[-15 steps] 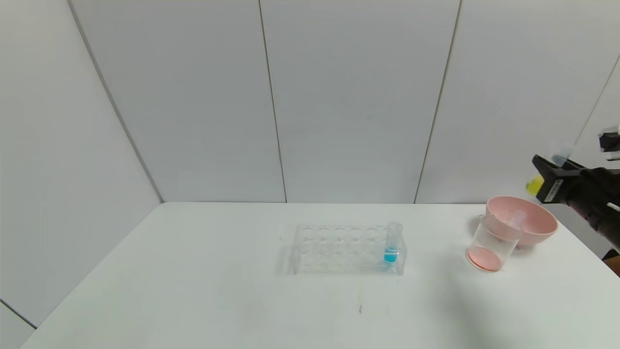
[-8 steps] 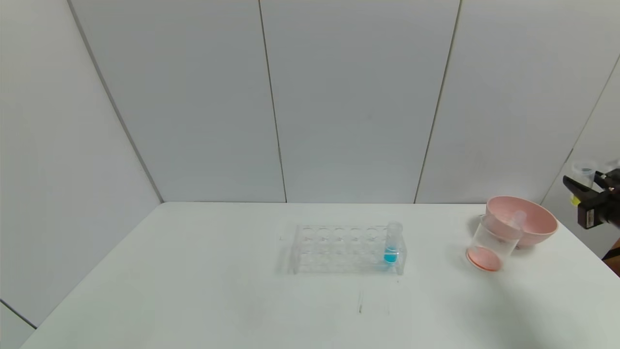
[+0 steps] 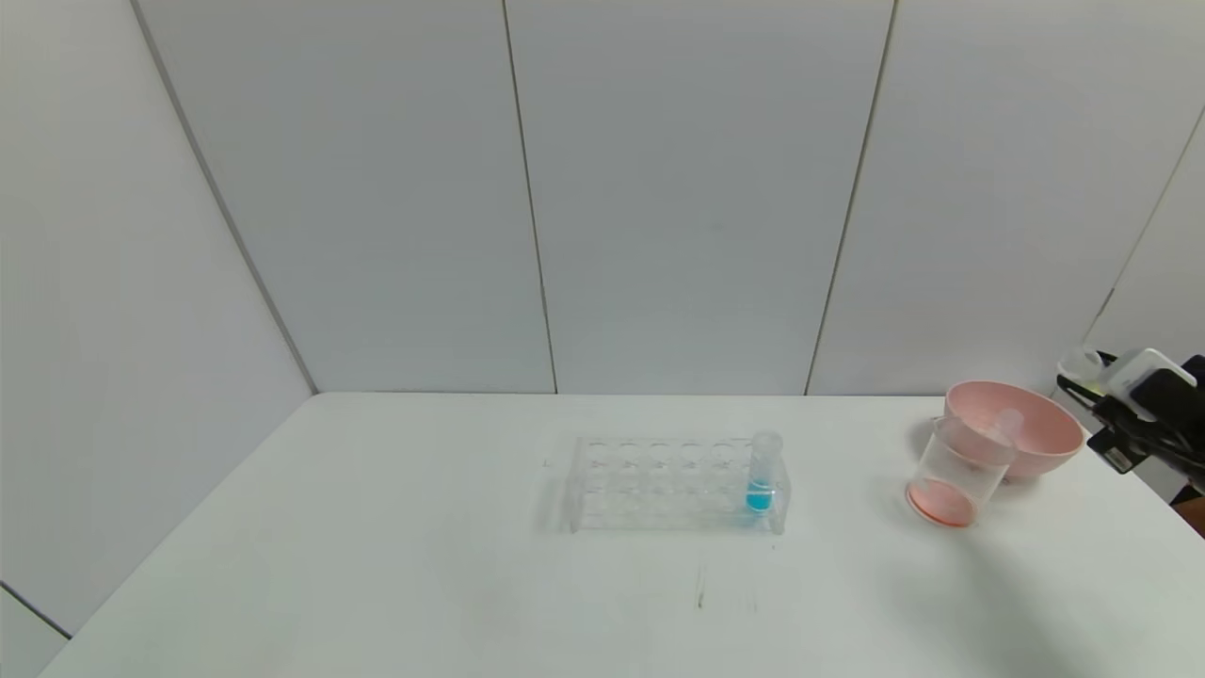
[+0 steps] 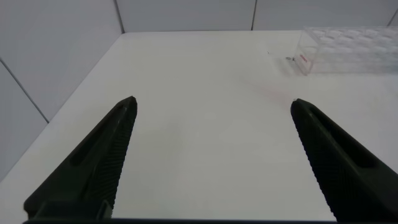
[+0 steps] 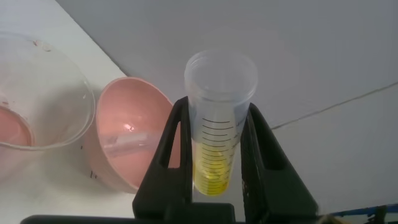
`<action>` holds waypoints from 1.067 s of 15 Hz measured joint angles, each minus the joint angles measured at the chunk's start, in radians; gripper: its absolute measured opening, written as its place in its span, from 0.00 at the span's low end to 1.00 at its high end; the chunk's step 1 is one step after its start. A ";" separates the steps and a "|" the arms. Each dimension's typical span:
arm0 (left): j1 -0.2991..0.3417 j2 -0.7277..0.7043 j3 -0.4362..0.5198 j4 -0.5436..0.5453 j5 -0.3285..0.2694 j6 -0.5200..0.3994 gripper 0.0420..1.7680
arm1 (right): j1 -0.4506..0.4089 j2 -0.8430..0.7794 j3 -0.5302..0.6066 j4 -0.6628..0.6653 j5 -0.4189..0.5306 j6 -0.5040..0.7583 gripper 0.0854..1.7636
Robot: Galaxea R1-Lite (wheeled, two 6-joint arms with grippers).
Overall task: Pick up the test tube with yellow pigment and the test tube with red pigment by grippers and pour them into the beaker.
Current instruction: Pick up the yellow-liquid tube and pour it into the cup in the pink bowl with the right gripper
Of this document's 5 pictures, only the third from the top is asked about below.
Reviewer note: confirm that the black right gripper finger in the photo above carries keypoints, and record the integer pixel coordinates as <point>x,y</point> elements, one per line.
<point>1083,394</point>

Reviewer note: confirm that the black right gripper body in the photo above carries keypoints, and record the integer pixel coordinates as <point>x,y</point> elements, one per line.
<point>1117,453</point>

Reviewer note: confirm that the clear plastic beaker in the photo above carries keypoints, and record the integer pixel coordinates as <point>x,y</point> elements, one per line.
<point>946,490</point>

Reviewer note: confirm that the test tube with blue liquid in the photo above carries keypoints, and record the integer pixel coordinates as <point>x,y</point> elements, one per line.
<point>760,494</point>

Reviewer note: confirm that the clear acrylic test tube rack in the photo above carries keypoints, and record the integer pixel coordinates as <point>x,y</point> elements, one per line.
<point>659,485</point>

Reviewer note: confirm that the pink plastic bowl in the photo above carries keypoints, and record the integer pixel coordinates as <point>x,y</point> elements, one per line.
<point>1045,433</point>

